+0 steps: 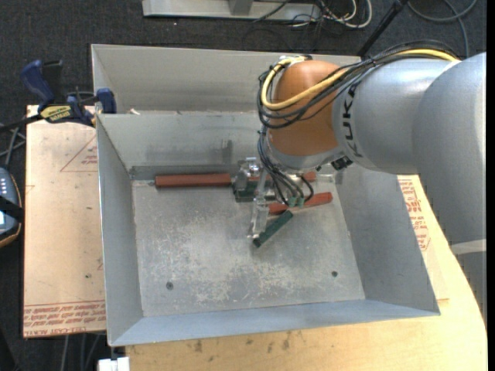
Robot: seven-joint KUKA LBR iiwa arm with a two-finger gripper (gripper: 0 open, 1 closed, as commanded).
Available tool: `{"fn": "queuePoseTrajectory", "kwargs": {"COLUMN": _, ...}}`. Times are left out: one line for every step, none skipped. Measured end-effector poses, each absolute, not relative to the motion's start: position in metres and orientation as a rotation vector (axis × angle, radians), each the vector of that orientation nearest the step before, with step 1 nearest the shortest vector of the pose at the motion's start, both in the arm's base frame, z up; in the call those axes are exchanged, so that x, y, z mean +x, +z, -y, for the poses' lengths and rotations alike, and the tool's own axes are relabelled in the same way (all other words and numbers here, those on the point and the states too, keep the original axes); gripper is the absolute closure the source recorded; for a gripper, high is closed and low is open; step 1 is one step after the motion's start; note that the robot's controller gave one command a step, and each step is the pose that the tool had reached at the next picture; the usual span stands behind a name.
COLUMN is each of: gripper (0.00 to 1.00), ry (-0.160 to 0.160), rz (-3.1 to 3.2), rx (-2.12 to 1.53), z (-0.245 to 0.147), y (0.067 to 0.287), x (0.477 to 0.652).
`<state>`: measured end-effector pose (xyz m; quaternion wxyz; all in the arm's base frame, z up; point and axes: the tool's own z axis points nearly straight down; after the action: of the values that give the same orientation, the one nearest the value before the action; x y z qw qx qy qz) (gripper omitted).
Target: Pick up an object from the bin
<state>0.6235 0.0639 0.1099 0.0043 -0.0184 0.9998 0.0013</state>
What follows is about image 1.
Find grey metal bin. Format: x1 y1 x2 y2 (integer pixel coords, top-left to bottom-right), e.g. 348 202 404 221
90 43 442 348

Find dark green flat block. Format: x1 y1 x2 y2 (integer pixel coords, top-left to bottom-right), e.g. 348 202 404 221
252 209 295 249
233 185 258 203

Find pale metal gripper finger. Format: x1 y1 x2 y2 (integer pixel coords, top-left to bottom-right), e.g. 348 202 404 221
247 200 269 243
234 169 253 192

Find brown cardboard board, red print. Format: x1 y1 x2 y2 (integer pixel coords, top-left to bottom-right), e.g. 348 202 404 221
22 104 452 339

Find red-brown flat block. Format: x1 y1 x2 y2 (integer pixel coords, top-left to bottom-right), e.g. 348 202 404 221
247 171 319 183
155 172 234 189
268 192 334 215

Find black cylinder on white bracket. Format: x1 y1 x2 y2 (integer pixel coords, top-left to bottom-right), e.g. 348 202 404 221
317 155 354 172

